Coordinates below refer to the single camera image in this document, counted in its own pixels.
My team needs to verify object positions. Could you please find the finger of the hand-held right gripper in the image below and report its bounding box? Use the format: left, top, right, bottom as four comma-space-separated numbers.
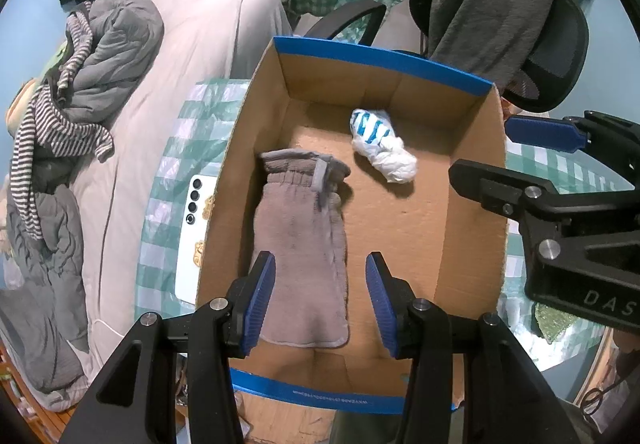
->
504, 110, 640, 161
448, 159, 640, 245

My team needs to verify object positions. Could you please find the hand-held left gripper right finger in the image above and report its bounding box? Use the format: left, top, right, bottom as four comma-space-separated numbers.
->
365, 252, 581, 444

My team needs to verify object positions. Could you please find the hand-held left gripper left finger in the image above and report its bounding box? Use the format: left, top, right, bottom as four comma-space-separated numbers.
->
60, 251, 277, 444

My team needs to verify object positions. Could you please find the grey fuzzy sock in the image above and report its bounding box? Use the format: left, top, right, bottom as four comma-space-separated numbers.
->
248, 150, 352, 349

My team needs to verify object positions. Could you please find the blue-sided cardboard box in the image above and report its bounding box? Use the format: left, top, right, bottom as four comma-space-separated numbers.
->
196, 36, 510, 417

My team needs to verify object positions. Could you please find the white smartphone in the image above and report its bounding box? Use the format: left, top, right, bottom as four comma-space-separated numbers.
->
175, 174, 223, 305

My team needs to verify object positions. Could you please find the black mesh office chair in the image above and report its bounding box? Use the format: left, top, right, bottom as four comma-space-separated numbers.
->
300, 0, 591, 115

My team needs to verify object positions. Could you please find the green checkered plastic tablecloth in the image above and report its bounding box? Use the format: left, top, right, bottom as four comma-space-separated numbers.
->
134, 78, 631, 375

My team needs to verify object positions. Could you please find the white and blue plastic bag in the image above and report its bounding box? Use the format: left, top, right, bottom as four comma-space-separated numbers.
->
349, 108, 419, 183

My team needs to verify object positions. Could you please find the bed with pale sheet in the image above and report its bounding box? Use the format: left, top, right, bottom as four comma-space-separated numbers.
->
0, 0, 293, 412

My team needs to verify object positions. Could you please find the grey striped garment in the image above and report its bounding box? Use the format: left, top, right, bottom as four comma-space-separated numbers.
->
10, 14, 115, 239

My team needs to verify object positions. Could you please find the pile of grey striped clothes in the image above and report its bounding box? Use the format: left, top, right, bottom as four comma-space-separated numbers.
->
0, 0, 166, 395

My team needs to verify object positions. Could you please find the black cable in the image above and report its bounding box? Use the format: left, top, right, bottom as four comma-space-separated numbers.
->
580, 374, 626, 420

